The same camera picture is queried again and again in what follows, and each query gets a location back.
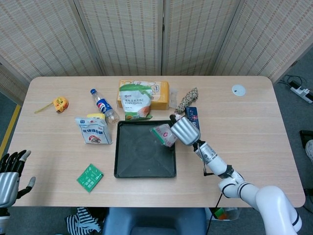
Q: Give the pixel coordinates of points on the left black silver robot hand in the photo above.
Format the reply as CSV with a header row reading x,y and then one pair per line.
x,y
7,180

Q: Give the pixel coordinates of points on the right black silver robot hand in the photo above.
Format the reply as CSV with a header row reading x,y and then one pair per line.
x,y
187,131

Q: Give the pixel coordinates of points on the pink white seasoning bag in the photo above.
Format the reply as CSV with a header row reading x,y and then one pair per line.
x,y
165,134

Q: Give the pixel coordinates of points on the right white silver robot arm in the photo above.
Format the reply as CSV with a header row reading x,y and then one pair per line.
x,y
244,186

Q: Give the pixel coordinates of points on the black square plastic tray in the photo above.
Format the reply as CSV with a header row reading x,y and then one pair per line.
x,y
139,151

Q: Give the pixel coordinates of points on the green white corn starch bag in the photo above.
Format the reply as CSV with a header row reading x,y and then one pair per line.
x,y
134,101

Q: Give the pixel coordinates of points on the white blue sugar bag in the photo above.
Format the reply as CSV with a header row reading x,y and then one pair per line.
x,y
94,132

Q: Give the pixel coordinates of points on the dark blue oblong box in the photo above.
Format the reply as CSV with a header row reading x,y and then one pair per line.
x,y
193,115

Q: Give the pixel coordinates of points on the clear plastic wrapper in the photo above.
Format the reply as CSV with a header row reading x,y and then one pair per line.
x,y
174,98

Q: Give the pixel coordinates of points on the orange yellow wrapped package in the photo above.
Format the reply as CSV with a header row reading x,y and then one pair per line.
x,y
161,95

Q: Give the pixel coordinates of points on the white round table grommet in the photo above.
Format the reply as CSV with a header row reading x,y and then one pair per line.
x,y
238,90

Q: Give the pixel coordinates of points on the green flat sachet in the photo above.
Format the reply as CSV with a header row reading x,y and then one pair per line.
x,y
90,178

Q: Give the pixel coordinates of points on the black white striped cloth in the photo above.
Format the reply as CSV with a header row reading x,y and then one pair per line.
x,y
82,220

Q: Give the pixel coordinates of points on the empty Pepsi plastic bottle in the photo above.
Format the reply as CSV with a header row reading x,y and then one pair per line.
x,y
104,105

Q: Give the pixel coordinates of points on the clear container with colourful cube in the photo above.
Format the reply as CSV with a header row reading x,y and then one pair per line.
x,y
226,213

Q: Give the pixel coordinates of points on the small yellow box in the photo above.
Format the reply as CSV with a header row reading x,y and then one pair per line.
x,y
96,116

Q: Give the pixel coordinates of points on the yellow tape measure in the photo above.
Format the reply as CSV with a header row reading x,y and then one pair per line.
x,y
61,104

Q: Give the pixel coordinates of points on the blue padded chair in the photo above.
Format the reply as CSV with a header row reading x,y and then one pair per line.
x,y
154,221

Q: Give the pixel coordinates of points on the woven folding screen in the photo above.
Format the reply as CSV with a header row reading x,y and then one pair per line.
x,y
122,36

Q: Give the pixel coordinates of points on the black floor object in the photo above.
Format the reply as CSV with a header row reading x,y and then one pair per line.
x,y
305,137

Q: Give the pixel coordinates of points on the white power strip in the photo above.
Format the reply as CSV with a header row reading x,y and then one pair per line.
x,y
303,91

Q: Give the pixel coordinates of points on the white shoe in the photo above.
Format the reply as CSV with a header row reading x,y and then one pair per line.
x,y
310,150

